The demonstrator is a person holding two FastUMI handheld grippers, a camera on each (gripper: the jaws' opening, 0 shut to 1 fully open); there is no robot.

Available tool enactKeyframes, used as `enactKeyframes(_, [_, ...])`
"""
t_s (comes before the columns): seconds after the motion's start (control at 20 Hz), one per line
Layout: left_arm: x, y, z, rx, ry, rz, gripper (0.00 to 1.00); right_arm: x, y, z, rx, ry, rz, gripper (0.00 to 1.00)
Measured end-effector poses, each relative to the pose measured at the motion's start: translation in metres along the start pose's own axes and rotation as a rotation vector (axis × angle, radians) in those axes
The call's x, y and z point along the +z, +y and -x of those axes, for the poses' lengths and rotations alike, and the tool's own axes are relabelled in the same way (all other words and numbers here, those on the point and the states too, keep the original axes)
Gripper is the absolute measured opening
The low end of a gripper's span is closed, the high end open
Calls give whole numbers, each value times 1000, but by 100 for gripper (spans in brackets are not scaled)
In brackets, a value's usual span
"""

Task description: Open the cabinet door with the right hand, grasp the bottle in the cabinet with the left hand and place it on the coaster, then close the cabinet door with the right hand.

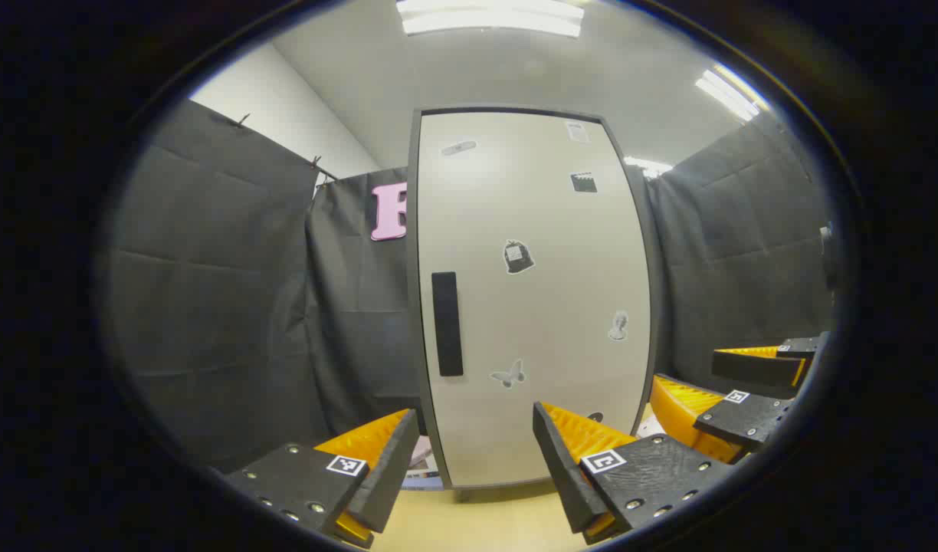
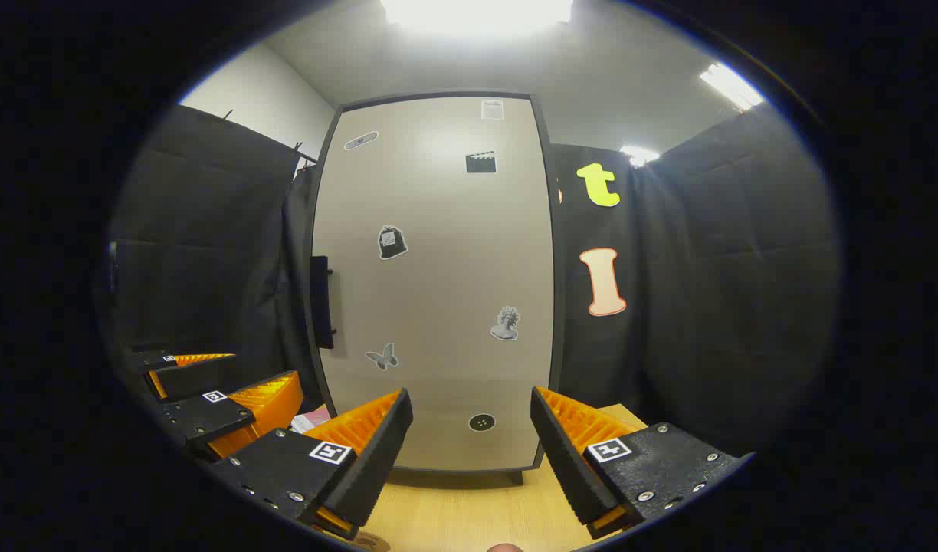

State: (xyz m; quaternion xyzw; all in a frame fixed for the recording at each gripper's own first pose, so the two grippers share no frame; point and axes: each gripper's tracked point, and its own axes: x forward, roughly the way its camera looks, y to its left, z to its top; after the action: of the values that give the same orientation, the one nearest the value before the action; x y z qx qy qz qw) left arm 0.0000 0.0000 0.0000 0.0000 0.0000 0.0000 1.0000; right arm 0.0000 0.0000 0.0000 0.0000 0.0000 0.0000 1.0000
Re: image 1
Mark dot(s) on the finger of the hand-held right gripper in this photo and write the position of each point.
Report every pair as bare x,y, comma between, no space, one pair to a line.
756,369
745,422

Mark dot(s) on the white cabinet door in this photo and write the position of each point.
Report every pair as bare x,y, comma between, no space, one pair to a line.
546,307

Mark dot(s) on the blue book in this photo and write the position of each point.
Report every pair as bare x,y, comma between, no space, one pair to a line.
424,481

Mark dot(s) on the ceiling light panel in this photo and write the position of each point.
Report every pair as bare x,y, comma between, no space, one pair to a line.
729,93
488,19

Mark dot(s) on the grey cabinet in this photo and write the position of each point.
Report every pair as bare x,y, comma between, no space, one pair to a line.
413,268

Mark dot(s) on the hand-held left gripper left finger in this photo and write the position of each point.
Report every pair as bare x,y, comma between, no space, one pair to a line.
388,479

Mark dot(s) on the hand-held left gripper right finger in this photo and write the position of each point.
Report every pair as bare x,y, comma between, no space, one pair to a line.
565,479

